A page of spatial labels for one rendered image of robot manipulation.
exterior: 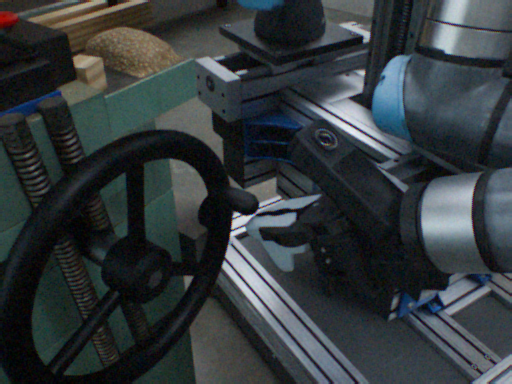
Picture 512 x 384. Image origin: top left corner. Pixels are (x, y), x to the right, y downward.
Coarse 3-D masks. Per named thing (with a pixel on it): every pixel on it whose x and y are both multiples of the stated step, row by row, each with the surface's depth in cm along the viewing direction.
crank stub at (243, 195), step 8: (216, 184) 54; (224, 184) 54; (208, 192) 54; (216, 192) 53; (224, 192) 53; (232, 192) 52; (240, 192) 52; (248, 192) 52; (224, 200) 53; (232, 200) 52; (240, 200) 52; (248, 200) 52; (256, 200) 52; (232, 208) 52; (240, 208) 52; (248, 208) 52; (256, 208) 52
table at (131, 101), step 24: (120, 72) 68; (168, 72) 69; (192, 72) 73; (120, 96) 64; (144, 96) 67; (168, 96) 71; (192, 96) 75; (120, 120) 65; (144, 120) 69; (0, 240) 46
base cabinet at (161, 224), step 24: (168, 192) 79; (168, 216) 81; (168, 240) 83; (48, 288) 66; (96, 288) 73; (168, 288) 88; (48, 312) 67; (72, 312) 71; (120, 312) 79; (144, 312) 85; (168, 312) 90; (48, 336) 69; (120, 336) 81; (48, 360) 70; (96, 360) 79; (168, 360) 96; (192, 360) 105
